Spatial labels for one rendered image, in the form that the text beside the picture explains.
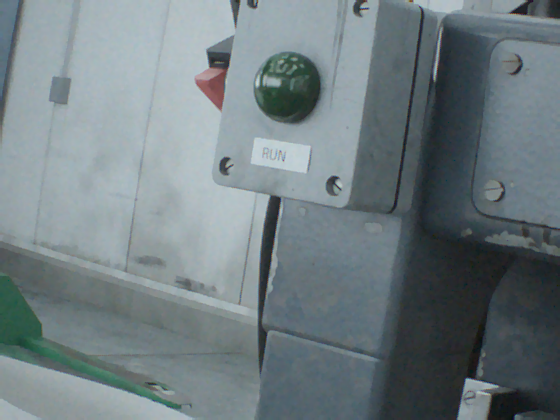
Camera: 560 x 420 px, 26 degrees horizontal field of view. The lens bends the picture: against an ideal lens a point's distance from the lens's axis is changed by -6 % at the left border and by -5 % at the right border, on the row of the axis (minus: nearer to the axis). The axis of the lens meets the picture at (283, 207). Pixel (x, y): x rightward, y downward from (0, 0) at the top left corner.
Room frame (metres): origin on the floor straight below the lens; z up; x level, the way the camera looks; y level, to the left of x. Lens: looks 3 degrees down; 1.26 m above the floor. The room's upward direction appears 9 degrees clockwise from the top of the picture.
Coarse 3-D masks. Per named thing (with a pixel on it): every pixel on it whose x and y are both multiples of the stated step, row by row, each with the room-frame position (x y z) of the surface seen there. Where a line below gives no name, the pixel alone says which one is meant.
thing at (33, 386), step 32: (0, 384) 1.00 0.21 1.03; (32, 384) 0.99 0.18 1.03; (64, 384) 0.98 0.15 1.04; (96, 384) 0.97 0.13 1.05; (0, 416) 0.84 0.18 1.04; (32, 416) 0.82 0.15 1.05; (64, 416) 0.98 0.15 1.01; (96, 416) 0.97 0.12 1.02; (128, 416) 0.95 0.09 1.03; (160, 416) 0.93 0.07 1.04
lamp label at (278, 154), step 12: (264, 144) 0.53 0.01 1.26; (276, 144) 0.52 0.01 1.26; (288, 144) 0.52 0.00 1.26; (252, 156) 0.53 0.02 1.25; (264, 156) 0.53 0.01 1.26; (276, 156) 0.52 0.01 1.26; (288, 156) 0.52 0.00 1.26; (300, 156) 0.52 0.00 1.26; (288, 168) 0.52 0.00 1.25; (300, 168) 0.52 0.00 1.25
